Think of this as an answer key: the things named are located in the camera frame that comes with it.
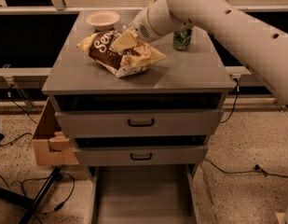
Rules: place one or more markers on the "grey top drawer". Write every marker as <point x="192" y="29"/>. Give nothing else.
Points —
<point x="125" y="115"/>

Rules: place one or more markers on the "grey bottom drawer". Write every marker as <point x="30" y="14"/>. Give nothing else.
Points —
<point x="148" y="194"/>

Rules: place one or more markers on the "grey drawer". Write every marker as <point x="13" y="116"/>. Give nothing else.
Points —
<point x="148" y="194"/>
<point x="156" y="150"/>
<point x="125" y="115"/>

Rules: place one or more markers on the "brown cardboard box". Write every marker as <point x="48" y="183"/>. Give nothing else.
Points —
<point x="51" y="147"/>

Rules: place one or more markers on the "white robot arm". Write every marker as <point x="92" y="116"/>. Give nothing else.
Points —
<point x="259" y="46"/>

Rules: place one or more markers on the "clear plastic water bottle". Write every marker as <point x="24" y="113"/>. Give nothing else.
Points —
<point x="128" y="28"/>

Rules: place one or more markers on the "green soda can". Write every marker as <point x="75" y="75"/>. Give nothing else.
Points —
<point x="182" y="39"/>

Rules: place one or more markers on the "cardboard piece corner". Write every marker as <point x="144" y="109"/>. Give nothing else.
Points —
<point x="280" y="218"/>

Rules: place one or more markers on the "grey middle drawer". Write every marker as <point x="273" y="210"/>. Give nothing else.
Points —
<point x="156" y="150"/>

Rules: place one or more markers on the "brown chip bag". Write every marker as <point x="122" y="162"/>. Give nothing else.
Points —
<point x="99" y="46"/>

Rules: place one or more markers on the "white paper bowl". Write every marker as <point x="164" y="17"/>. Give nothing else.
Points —
<point x="103" y="20"/>

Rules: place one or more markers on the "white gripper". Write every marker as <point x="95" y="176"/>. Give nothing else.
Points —
<point x="142" y="26"/>

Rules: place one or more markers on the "grey drawer cabinet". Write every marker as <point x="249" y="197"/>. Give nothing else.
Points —
<point x="199" y="70"/>

